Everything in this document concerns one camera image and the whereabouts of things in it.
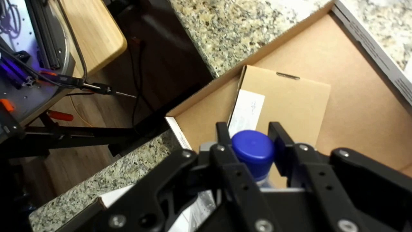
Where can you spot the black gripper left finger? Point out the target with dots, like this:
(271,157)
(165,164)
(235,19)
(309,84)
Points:
(232,184)

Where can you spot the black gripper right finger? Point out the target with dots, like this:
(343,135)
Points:
(365,188)

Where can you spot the blue cap water bottle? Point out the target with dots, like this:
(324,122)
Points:
(253,148)

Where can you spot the brown cardboard box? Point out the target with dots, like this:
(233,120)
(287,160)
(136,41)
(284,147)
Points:
(352,107)

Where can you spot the black screwdriver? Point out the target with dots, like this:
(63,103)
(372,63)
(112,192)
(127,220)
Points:
(85,84)

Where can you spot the light wooden table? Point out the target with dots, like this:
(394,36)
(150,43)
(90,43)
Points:
(94,34)

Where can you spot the grey metal plate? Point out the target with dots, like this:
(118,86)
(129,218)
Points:
(26,97)

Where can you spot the orange clamp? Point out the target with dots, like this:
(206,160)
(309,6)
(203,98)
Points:
(7,104)

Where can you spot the black metal frame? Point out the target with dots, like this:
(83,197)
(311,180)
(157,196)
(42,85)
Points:
(72,137)

